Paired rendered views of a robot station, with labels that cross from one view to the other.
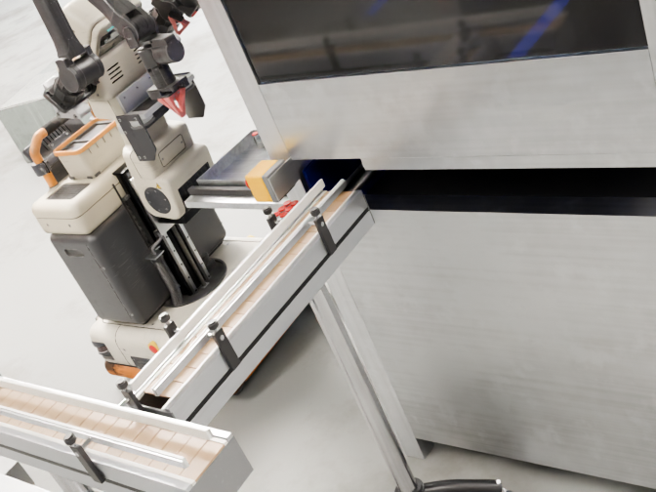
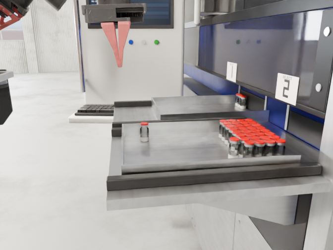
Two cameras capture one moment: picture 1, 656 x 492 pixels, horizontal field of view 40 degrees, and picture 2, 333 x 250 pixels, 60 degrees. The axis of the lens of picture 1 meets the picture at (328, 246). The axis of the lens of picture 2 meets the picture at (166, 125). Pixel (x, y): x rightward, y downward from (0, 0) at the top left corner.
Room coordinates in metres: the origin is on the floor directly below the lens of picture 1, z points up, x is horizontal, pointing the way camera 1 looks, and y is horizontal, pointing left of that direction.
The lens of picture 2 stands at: (1.95, 0.59, 1.13)
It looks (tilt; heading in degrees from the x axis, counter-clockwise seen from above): 17 degrees down; 305
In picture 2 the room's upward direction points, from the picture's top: straight up
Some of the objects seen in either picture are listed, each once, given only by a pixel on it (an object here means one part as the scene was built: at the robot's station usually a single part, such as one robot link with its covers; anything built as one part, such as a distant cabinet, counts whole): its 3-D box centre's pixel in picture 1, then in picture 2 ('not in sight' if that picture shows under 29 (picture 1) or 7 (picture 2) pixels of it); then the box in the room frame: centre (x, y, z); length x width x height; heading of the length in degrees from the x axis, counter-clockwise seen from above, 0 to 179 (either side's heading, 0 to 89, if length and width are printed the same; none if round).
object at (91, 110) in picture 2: not in sight; (123, 109); (2.84, -0.34, 0.82); 0.40 x 0.14 x 0.02; 33
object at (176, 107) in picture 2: not in sight; (204, 107); (2.40, -0.28, 0.90); 0.34 x 0.26 x 0.04; 44
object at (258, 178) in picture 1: (269, 181); not in sight; (1.91, 0.06, 1.00); 0.08 x 0.07 x 0.07; 44
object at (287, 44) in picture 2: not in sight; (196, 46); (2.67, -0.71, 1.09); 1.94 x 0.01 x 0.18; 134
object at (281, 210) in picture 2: not in sight; (220, 201); (2.17, 0.08, 0.80); 0.34 x 0.03 x 0.13; 44
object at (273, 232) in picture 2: not in sight; (193, 115); (2.69, -0.72, 0.73); 1.98 x 0.01 x 0.25; 134
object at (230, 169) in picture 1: (271, 158); (197, 144); (2.24, 0.04, 0.90); 0.34 x 0.26 x 0.04; 43
